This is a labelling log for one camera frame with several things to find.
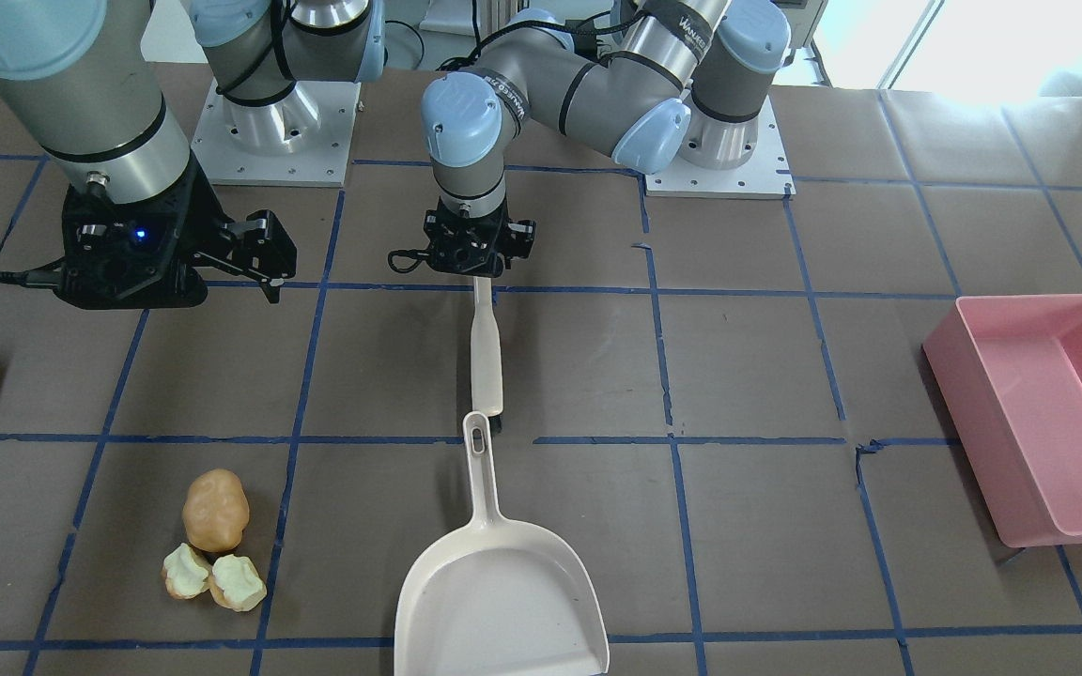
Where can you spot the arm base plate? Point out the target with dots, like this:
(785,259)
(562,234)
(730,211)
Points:
(744,161)
(301,141)

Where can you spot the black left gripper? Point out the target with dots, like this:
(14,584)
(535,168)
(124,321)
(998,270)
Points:
(519,237)

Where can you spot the beige plastic dustpan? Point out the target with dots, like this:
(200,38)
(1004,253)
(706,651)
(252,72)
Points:
(497,596)

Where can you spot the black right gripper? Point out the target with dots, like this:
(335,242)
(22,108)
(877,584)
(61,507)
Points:
(206,215)

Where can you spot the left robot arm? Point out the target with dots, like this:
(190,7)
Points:
(688,81)

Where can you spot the brown potato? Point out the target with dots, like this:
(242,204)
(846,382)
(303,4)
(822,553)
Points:
(216,511)

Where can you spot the pink plastic bin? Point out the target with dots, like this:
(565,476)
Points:
(1010,370)

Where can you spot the beige hand brush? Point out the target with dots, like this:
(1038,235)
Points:
(486,379)

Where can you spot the apple core piece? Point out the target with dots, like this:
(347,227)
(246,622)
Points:
(185,572)
(236,584)

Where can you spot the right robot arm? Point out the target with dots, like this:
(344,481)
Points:
(74,74)

